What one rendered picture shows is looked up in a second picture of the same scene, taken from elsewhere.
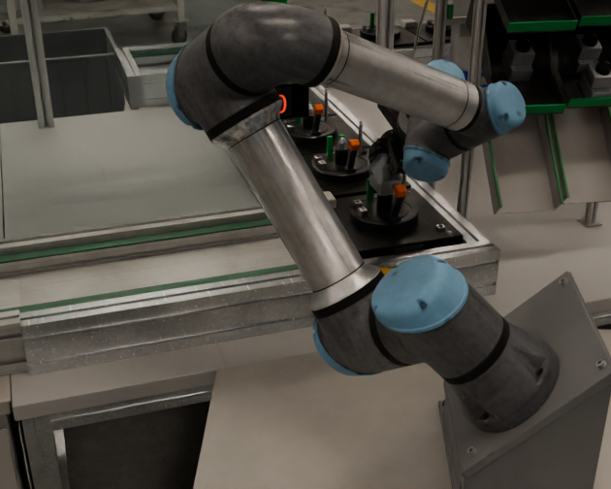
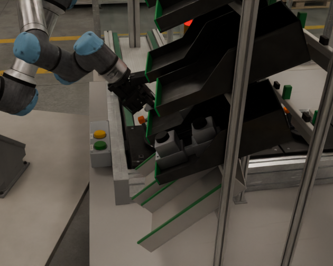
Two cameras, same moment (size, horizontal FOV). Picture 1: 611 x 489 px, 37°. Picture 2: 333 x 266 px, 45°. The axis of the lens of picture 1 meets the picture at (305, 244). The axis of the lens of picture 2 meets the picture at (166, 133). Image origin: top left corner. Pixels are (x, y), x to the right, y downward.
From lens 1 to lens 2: 2.21 m
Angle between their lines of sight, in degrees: 81
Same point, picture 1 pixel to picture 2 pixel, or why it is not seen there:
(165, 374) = (92, 105)
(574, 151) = (184, 203)
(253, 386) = (73, 122)
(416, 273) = not seen: outside the picture
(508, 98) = (19, 40)
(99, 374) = (99, 94)
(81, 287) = not seen: hidden behind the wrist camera
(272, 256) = not seen: hidden behind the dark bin
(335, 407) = (47, 138)
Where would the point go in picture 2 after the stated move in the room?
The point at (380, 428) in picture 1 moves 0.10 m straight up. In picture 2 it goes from (27, 147) to (22, 124)
